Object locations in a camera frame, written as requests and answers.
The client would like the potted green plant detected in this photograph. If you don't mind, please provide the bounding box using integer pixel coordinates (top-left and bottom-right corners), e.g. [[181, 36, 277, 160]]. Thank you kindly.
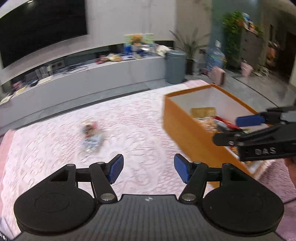
[[170, 27, 211, 75]]

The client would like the grey trash bin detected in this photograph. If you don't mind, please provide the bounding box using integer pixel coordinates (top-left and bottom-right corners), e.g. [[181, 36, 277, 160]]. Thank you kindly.
[[165, 50, 186, 84]]

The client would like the red cracker bag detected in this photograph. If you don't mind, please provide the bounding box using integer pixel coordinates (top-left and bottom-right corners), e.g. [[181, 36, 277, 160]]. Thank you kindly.
[[213, 116, 242, 133]]

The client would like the white lace tablecloth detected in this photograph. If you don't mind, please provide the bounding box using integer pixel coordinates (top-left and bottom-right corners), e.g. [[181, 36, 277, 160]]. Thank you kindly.
[[1, 81, 295, 240]]

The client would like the pink space heater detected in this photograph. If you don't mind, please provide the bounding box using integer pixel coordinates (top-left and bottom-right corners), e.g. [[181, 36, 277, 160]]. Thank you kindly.
[[209, 66, 226, 86]]

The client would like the snack pile on console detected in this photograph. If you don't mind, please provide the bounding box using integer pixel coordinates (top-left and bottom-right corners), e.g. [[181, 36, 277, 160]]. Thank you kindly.
[[95, 53, 122, 64]]

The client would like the clear wrapped candy bag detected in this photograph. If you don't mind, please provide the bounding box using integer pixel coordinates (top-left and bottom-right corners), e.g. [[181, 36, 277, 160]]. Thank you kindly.
[[81, 118, 104, 154]]

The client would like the black television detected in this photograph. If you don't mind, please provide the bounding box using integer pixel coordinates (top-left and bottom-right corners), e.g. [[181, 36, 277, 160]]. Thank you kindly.
[[1, 0, 87, 68]]

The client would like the orange cardboard box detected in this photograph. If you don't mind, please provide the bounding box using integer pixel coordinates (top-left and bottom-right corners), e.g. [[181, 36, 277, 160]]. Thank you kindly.
[[163, 84, 273, 180]]

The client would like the blue water jug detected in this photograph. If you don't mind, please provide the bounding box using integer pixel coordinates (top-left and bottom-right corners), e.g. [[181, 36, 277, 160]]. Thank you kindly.
[[206, 40, 225, 70]]

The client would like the dark grey cabinet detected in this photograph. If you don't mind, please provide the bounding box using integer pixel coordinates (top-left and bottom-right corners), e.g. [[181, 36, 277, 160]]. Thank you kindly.
[[239, 29, 263, 69]]

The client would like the right hand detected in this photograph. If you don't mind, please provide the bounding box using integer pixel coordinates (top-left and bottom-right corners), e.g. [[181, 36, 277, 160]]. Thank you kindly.
[[284, 158, 296, 187]]

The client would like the grey tv console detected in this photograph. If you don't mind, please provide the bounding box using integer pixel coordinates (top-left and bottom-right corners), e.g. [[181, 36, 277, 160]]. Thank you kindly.
[[1, 57, 166, 127]]

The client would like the teddy bear gift box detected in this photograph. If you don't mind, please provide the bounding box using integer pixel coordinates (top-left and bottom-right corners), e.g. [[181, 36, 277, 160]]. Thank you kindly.
[[123, 33, 154, 58]]

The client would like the peanut snack clear bag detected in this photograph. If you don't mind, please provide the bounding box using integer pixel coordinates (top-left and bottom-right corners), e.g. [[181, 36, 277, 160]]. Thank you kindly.
[[190, 107, 217, 133]]

